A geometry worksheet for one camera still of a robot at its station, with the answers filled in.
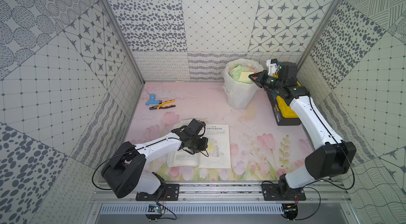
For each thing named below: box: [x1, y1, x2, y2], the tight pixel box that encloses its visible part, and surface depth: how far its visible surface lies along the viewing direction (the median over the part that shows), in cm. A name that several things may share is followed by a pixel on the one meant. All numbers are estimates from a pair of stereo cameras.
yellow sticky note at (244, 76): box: [237, 71, 255, 81], surface depth 83 cm
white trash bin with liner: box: [222, 58, 264, 110], surface depth 93 cm
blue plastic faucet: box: [145, 94, 163, 106], surface depth 109 cm
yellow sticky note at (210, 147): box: [206, 141, 216, 153], surface depth 88 cm
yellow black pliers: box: [149, 99, 177, 110], surface depth 108 cm
